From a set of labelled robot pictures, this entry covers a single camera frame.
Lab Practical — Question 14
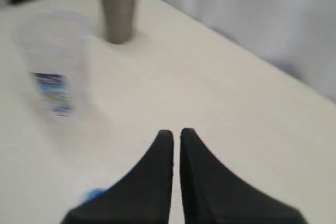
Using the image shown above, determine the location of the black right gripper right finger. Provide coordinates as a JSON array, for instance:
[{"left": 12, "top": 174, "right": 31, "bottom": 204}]
[{"left": 180, "top": 128, "right": 307, "bottom": 223}]

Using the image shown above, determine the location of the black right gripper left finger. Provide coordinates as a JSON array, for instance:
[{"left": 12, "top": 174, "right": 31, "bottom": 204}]
[{"left": 62, "top": 130, "right": 174, "bottom": 223}]

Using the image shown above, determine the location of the blue container lid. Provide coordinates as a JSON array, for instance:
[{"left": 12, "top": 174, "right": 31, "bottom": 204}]
[{"left": 79, "top": 188, "right": 107, "bottom": 205}]

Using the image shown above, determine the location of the steel cup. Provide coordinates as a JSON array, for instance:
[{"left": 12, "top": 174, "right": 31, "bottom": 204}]
[{"left": 101, "top": 0, "right": 137, "bottom": 44}]

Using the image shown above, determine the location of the clear plastic tall container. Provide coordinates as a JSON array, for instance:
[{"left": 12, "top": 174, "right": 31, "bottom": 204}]
[{"left": 14, "top": 9, "right": 90, "bottom": 123}]

